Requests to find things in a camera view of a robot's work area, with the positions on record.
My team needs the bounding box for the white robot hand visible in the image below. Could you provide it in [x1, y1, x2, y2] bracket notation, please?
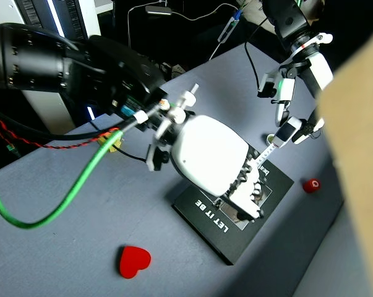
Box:
[169, 114, 266, 222]
[274, 51, 335, 145]

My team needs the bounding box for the grey tape measure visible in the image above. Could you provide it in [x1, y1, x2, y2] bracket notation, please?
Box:
[253, 116, 302, 170]

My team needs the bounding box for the black Let It Be album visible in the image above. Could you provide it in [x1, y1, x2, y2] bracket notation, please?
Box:
[171, 159, 295, 266]

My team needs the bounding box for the white power strip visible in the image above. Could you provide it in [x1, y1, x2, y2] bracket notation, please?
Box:
[161, 61, 187, 78]

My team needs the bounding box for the beige cardboard panel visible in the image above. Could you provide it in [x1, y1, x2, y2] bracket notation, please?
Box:
[315, 23, 373, 297]

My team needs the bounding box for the yellow toy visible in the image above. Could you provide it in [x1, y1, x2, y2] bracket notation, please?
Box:
[96, 134, 125, 153]

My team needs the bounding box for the red round toy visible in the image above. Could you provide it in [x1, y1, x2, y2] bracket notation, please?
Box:
[302, 178, 322, 194]

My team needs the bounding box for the red heart block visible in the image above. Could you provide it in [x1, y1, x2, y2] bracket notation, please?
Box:
[118, 246, 152, 279]

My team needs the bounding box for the grey power adapter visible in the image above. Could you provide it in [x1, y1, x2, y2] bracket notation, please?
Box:
[145, 4, 173, 15]

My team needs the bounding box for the grey table cloth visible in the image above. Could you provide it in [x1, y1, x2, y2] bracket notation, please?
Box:
[0, 41, 373, 297]

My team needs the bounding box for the white computer tower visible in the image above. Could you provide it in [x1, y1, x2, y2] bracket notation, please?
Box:
[0, 0, 102, 134]

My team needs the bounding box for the black camera cable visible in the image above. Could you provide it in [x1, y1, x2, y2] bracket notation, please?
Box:
[244, 17, 269, 90]
[118, 148, 148, 163]

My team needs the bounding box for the white blue cable connector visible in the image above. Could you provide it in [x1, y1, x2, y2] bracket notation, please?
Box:
[217, 9, 244, 43]

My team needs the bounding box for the thin white cable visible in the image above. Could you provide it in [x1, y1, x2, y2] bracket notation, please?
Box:
[126, 0, 230, 61]

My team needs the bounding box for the red black twisted cable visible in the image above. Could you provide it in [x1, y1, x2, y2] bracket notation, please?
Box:
[0, 116, 119, 150]

